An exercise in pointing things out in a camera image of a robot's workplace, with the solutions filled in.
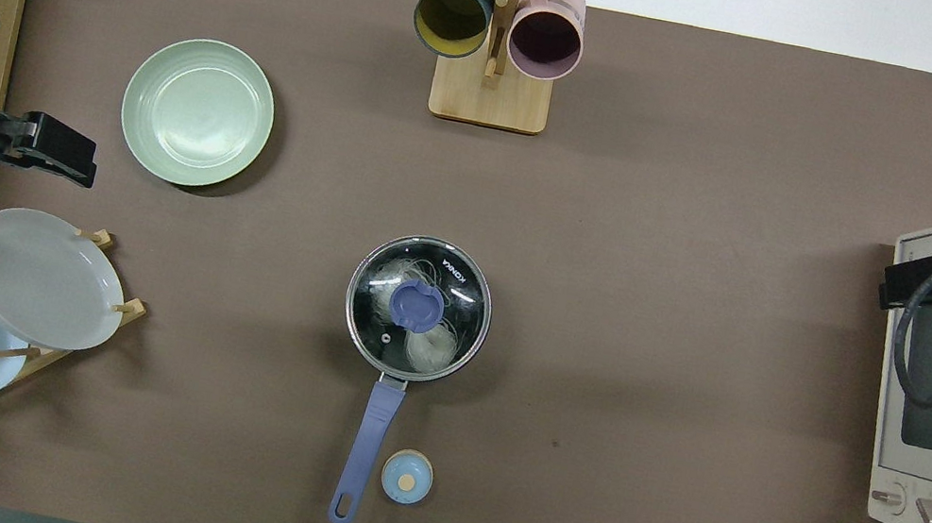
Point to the clear plastic wrap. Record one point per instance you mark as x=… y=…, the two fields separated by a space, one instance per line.
x=428 y=349

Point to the glass lid with blue knob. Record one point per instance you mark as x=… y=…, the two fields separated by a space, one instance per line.
x=417 y=305

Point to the pink mug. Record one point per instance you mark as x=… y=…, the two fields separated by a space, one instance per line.
x=545 y=41

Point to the wooden mug tree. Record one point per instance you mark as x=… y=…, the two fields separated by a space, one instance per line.
x=489 y=98

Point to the light green plate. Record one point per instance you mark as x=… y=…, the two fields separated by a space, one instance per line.
x=197 y=113

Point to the brown table mat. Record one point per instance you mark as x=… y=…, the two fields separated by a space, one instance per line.
x=655 y=333

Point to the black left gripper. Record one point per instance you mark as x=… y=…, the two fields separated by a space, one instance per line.
x=32 y=142

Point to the grey plate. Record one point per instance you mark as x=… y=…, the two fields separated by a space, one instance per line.
x=41 y=278

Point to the wooden plate rack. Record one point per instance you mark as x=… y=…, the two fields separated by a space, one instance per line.
x=40 y=364

